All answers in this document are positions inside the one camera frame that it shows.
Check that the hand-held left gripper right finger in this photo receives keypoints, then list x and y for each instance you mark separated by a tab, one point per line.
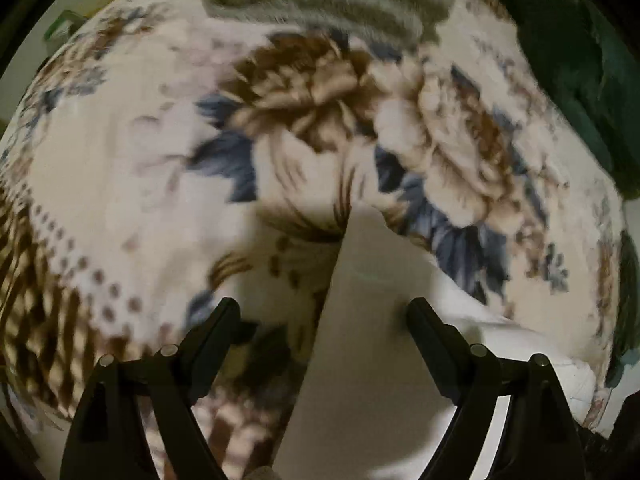
430	340

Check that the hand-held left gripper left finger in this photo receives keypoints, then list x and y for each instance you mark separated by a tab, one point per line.
215	340

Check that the white pants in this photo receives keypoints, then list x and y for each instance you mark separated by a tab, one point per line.
370	360

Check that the floral bed blanket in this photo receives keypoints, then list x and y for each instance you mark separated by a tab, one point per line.
150	160

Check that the folded grey-blue jeans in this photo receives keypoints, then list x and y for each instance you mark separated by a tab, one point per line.
627	290

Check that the dark green blanket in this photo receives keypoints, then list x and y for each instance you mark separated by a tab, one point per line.
570	60

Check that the green and white container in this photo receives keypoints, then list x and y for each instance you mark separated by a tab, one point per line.
61	25

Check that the grey fuzzy towel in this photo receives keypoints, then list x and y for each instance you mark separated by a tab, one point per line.
340	0

